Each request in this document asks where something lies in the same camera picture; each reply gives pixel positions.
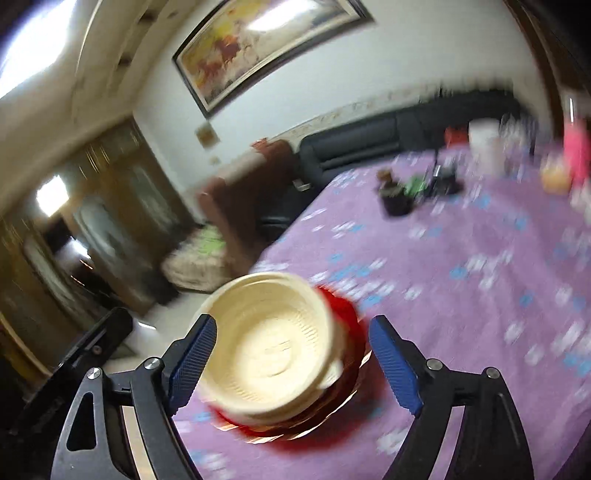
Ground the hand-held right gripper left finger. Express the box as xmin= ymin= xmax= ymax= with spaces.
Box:
xmin=50 ymin=314 xmax=218 ymax=480

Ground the small yellow container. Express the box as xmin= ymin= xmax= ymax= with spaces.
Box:
xmin=540 ymin=157 xmax=571 ymax=195

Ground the wooden door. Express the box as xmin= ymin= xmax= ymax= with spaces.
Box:
xmin=0 ymin=117 xmax=195 ymax=398

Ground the clear bottle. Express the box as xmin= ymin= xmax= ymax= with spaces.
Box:
xmin=501 ymin=114 xmax=539 ymax=158

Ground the brown armchair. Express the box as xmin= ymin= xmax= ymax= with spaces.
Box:
xmin=196 ymin=138 xmax=305 ymax=278

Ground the framed wall painting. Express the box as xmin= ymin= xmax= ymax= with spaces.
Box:
xmin=172 ymin=0 xmax=374 ymax=120

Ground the small yellow wall picture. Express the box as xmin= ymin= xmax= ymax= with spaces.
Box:
xmin=195 ymin=124 xmax=218 ymax=149

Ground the dark sofa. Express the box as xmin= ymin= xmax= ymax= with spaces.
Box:
xmin=259 ymin=88 xmax=522 ymax=232

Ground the black metal gadget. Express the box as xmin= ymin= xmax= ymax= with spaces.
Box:
xmin=427 ymin=150 xmax=465 ymax=197

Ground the pink sleeved bottle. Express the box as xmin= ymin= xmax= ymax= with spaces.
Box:
xmin=563 ymin=95 xmax=591 ymax=185

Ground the dark cup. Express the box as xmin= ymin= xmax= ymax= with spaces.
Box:
xmin=376 ymin=170 xmax=413 ymax=217

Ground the purple floral tablecloth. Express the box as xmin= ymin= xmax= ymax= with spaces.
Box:
xmin=173 ymin=143 xmax=591 ymax=480

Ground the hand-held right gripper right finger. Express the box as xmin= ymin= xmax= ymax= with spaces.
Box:
xmin=368 ymin=315 xmax=536 ymax=480

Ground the large cream colander bowl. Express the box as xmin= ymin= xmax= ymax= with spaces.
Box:
xmin=198 ymin=273 xmax=346 ymax=423

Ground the white plastic container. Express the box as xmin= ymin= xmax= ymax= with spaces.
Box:
xmin=467 ymin=119 xmax=505 ymax=176

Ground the red plate with gold rim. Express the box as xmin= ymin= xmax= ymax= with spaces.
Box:
xmin=210 ymin=285 xmax=374 ymax=437

